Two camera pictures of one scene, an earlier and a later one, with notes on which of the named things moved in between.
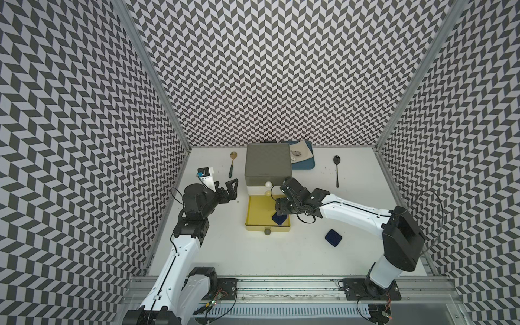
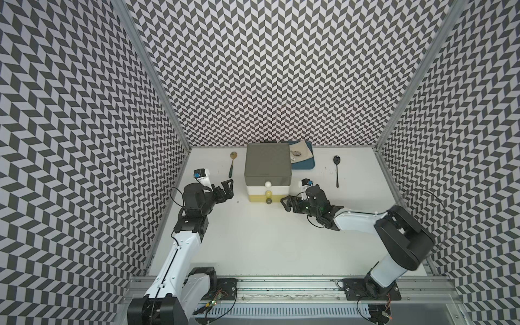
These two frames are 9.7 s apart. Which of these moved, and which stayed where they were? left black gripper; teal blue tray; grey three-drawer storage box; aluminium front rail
Moved: grey three-drawer storage box
Stayed: aluminium front rail; teal blue tray; left black gripper
